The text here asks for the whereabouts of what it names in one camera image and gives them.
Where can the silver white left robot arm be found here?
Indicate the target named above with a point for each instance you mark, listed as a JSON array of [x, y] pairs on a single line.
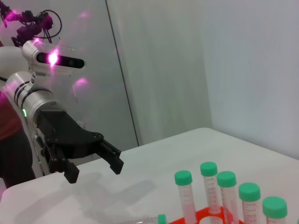
[[35, 98]]

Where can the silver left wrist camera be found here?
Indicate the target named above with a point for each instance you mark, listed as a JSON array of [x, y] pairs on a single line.
[[28, 53]]

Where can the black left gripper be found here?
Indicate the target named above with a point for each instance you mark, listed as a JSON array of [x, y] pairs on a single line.
[[60, 130]]

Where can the orange test tube rack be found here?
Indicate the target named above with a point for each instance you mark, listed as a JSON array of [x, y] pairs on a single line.
[[199, 212]]

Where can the person in red shirt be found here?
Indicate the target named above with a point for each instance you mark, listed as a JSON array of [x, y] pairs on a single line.
[[9, 116]]

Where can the green capped clear test tube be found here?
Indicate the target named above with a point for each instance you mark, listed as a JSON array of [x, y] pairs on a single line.
[[274, 207], [183, 177], [162, 219], [208, 169], [249, 192], [226, 179]]

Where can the black head camera rig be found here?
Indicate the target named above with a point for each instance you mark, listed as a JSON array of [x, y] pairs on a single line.
[[25, 30]]

